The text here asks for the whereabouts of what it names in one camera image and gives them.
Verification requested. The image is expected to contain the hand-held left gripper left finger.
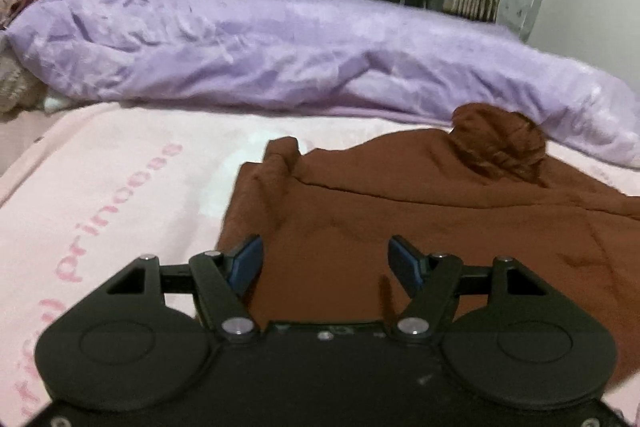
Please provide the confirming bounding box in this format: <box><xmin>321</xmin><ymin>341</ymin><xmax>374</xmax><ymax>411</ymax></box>
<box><xmin>102</xmin><ymin>234</ymin><xmax>264</xmax><ymax>343</ymax></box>

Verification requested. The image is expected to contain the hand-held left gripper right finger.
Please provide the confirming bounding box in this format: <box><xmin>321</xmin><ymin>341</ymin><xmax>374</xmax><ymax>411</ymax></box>
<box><xmin>389</xmin><ymin>235</ymin><xmax>551</xmax><ymax>343</ymax></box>

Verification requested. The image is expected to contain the brown padded jacket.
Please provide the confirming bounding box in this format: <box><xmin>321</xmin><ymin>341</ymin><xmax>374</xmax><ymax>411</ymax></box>
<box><xmin>217</xmin><ymin>103</ymin><xmax>640</xmax><ymax>403</ymax></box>

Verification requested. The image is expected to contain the pile of grey clothes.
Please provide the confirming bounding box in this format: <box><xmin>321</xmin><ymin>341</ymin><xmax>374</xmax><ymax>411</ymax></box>
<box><xmin>0</xmin><ymin>49</ymin><xmax>51</xmax><ymax>112</ymax></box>

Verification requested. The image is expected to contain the pink printed blanket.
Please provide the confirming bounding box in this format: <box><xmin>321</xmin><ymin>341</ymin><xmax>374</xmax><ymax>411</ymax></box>
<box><xmin>0</xmin><ymin>99</ymin><xmax>640</xmax><ymax>427</ymax></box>

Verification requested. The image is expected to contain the purple duvet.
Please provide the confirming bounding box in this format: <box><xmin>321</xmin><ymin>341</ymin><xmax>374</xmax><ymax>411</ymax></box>
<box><xmin>7</xmin><ymin>0</ymin><xmax>640</xmax><ymax>170</ymax></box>

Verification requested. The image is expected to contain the standing fan with white cover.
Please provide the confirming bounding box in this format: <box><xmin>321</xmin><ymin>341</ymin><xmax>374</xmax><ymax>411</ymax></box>
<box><xmin>497</xmin><ymin>0</ymin><xmax>546</xmax><ymax>42</ymax></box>

